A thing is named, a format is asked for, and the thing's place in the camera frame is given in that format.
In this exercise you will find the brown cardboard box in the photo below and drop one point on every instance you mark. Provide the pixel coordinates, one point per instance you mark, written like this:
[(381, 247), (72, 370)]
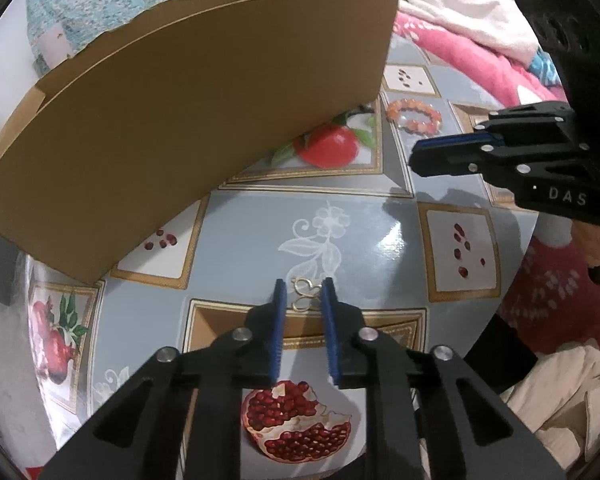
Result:
[(180, 125)]

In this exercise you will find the beige trousers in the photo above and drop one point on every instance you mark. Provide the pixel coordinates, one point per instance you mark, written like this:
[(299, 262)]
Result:
[(570, 400)]

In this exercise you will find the white fleece cloth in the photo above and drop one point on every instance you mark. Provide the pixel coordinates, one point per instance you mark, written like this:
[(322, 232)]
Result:
[(470, 5)]

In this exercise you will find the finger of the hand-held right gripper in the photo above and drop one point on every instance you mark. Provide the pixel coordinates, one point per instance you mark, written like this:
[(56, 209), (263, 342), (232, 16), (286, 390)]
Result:
[(450, 160), (530, 125)]

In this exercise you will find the teal patterned cloth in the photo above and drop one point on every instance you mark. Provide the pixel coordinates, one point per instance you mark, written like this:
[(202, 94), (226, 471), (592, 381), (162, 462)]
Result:
[(80, 5)]

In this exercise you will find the pink floral blanket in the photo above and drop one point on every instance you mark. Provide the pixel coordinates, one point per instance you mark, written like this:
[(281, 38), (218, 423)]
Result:
[(455, 55)]

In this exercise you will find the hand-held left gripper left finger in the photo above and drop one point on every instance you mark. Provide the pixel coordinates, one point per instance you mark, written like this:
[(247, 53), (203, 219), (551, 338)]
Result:
[(279, 320)]

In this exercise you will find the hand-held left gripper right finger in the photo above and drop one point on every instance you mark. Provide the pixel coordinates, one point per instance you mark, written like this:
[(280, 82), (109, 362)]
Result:
[(331, 325)]

